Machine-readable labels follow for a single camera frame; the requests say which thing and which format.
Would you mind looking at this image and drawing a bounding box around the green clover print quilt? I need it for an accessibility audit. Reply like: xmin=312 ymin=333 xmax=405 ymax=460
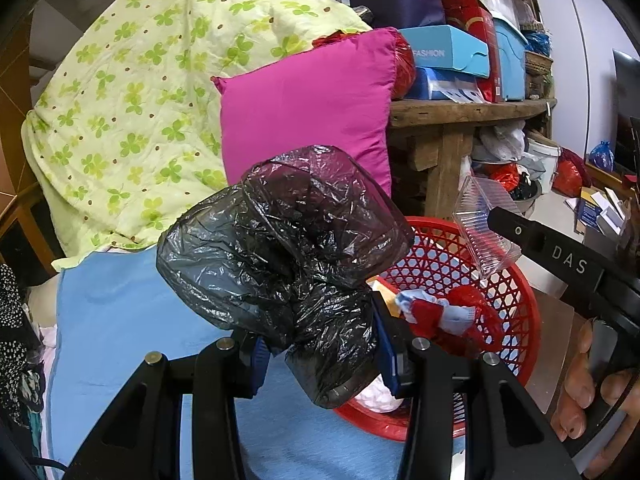
xmin=22 ymin=0 xmax=373 ymax=271

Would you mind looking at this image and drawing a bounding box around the beige cushion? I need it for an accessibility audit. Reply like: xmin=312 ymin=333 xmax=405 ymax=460
xmin=25 ymin=277 xmax=61 ymax=331

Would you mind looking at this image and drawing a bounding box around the wooden cabinet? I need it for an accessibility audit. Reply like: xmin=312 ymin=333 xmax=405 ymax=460
xmin=0 ymin=180 xmax=61 ymax=273

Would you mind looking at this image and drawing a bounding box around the blue white plastic package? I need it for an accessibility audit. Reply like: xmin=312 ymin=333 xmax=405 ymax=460
xmin=400 ymin=67 xmax=493 ymax=103

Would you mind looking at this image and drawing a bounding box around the black white dotted garment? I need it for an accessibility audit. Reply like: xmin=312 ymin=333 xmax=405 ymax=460
xmin=0 ymin=262 xmax=46 ymax=426

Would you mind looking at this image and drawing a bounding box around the red cardboard box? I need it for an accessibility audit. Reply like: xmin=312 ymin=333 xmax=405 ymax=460
xmin=437 ymin=0 xmax=503 ymax=103

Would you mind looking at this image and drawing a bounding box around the white plastic bucket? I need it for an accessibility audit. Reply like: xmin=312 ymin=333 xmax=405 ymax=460
xmin=525 ymin=137 xmax=561 ymax=196

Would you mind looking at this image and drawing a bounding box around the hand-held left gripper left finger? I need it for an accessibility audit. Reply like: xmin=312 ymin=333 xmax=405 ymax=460
xmin=62 ymin=335 xmax=271 ymax=480

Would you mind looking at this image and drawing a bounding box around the brown wooden column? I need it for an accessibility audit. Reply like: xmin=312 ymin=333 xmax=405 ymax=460
xmin=0 ymin=25 xmax=33 ymax=111

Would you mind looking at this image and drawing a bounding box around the red mesh bag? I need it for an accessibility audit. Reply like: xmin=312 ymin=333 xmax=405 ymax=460
xmin=320 ymin=30 xmax=417 ymax=100

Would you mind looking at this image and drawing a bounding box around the teal garment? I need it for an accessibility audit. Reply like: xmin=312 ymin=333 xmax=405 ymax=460
xmin=27 ymin=410 xmax=47 ymax=461

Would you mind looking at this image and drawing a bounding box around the stack of paper boxes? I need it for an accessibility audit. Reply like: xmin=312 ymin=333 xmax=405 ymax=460
xmin=565 ymin=185 xmax=633 ymax=251

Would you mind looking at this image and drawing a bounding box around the magenta pillow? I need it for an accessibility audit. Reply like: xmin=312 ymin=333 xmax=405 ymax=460
xmin=211 ymin=27 xmax=413 ymax=196

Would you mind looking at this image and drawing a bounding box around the light blue storage bin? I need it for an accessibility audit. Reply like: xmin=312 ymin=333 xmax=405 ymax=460
xmin=492 ymin=15 xmax=528 ymax=101

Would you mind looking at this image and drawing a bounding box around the blue blanket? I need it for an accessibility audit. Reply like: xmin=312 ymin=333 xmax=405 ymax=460
xmin=47 ymin=247 xmax=466 ymax=480

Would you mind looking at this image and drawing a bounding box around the rough wooden table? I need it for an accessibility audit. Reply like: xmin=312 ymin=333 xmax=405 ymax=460
xmin=387 ymin=97 xmax=558 ymax=221

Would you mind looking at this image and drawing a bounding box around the white plastic bag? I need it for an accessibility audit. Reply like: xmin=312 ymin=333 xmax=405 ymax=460
xmin=472 ymin=125 xmax=526 ymax=163

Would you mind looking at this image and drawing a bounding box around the light blue cardboard box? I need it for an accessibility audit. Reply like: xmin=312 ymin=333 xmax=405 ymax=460
xmin=397 ymin=25 xmax=490 ymax=78

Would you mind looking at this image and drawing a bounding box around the red plastic mesh basket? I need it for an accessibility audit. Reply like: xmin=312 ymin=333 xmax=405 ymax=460
xmin=332 ymin=216 xmax=541 ymax=442

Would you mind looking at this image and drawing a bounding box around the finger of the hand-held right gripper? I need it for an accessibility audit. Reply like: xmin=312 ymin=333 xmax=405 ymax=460
xmin=487 ymin=207 xmax=603 ymax=286

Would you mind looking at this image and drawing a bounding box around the black plastic bag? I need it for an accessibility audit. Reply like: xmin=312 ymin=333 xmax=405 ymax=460
xmin=156 ymin=145 xmax=416 ymax=410

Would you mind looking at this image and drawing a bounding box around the white tissue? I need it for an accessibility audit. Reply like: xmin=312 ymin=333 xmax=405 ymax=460
xmin=357 ymin=377 xmax=406 ymax=413

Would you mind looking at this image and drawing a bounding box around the clear plastic container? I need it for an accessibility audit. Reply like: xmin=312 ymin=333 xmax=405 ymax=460
xmin=452 ymin=175 xmax=523 ymax=281

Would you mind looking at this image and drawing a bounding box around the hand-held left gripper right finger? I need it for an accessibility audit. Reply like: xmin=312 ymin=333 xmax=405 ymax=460
xmin=372 ymin=292 xmax=573 ymax=480

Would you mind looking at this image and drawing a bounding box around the person's right hand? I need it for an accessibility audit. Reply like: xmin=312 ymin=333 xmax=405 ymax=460
xmin=552 ymin=317 xmax=635 ymax=442

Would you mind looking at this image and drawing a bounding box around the black flat screen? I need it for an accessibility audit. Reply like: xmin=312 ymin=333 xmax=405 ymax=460
xmin=612 ymin=50 xmax=640 ymax=176

